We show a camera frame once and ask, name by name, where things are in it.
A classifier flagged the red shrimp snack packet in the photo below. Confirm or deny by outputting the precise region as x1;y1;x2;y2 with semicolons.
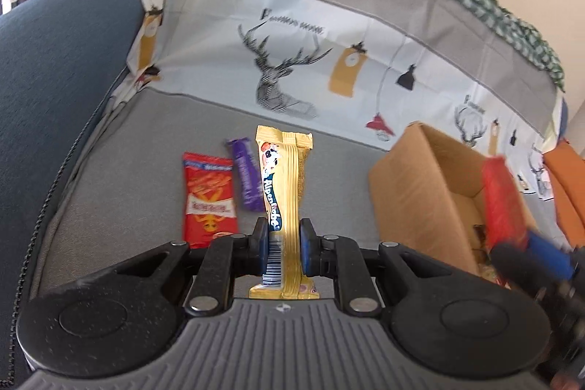
182;152;238;249

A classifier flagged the purple candy bar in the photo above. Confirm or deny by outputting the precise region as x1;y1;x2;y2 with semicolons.
226;137;264;212

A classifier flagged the gold milk candy bar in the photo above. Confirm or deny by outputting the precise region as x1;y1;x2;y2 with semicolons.
249;126;319;300

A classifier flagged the small red snack packet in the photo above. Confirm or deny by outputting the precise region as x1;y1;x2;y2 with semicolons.
482;156;528;250

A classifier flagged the orange cushion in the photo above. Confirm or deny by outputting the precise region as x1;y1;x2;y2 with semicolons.
544;140;585;247

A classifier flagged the cardboard box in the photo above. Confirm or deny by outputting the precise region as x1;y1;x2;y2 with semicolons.
369;122;535;275

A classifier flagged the grey deer print sofa cover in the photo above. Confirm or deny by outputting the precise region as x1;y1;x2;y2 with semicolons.
32;0;568;295

